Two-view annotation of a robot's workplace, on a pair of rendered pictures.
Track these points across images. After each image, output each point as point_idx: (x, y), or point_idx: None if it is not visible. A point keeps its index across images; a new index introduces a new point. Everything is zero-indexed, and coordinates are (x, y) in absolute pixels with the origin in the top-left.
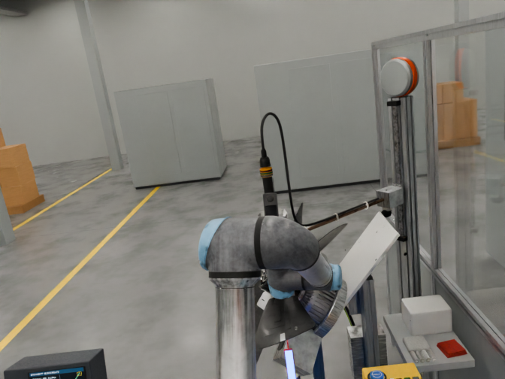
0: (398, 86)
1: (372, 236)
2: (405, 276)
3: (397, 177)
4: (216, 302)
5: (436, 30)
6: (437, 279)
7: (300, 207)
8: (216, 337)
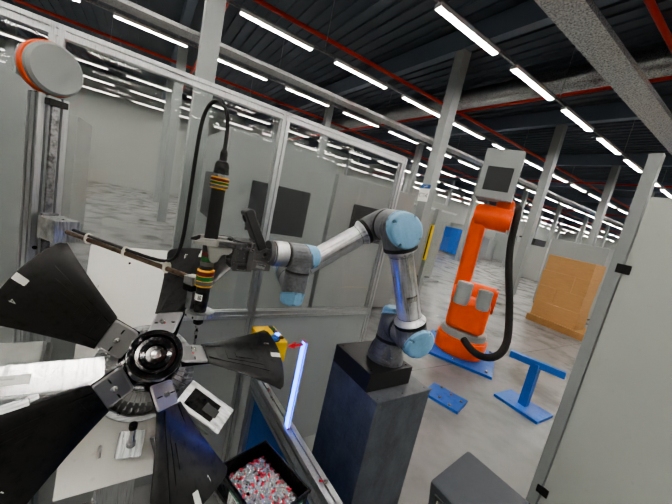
0: (65, 85)
1: (125, 270)
2: (38, 335)
3: (47, 204)
4: (413, 264)
5: (108, 45)
6: None
7: (58, 254)
8: (415, 285)
